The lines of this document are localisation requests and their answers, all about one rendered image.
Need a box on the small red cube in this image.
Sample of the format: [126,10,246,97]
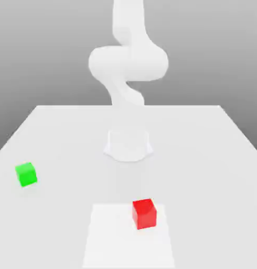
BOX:
[132,198,157,230]

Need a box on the small green cube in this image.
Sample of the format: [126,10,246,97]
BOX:
[14,161,38,188]

